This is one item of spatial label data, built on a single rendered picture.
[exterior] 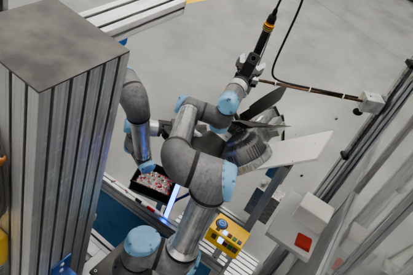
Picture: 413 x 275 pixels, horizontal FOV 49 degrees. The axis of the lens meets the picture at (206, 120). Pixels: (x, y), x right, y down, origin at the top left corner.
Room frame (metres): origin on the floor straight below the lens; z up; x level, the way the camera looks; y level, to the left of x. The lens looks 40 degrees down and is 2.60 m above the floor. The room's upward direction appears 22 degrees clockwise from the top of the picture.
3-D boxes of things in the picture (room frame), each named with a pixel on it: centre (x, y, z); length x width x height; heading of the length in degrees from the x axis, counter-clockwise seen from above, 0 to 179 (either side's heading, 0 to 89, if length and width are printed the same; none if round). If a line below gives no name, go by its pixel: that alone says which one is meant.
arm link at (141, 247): (0.89, 0.04, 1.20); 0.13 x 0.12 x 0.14; 94
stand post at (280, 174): (1.67, -0.45, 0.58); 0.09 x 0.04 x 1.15; 163
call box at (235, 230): (1.21, -0.27, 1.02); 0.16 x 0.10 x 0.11; 73
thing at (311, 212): (1.66, -0.70, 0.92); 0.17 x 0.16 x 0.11; 73
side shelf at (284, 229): (1.59, -0.65, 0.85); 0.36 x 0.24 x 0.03; 163
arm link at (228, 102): (1.32, -0.05, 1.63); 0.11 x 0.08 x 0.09; 173
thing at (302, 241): (1.47, -0.68, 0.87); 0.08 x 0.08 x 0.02; 80
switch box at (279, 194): (1.76, -0.48, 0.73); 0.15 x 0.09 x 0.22; 73
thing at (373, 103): (1.84, -0.69, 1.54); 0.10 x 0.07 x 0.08; 108
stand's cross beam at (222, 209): (1.71, -0.34, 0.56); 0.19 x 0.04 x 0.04; 73
